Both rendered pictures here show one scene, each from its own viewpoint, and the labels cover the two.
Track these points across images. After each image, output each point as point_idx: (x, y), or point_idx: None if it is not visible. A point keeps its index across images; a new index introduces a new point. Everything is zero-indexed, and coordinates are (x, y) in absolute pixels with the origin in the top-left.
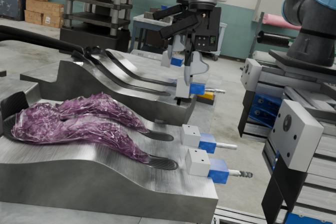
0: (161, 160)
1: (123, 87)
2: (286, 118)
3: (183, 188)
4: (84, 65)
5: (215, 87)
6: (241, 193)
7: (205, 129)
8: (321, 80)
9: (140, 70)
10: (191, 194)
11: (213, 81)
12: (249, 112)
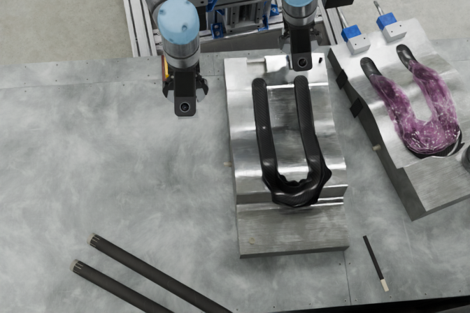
0: (399, 56)
1: (314, 124)
2: None
3: (420, 35)
4: (338, 158)
5: (91, 66)
6: None
7: (275, 52)
8: None
9: (101, 195)
10: (422, 31)
11: (50, 75)
12: (206, 9)
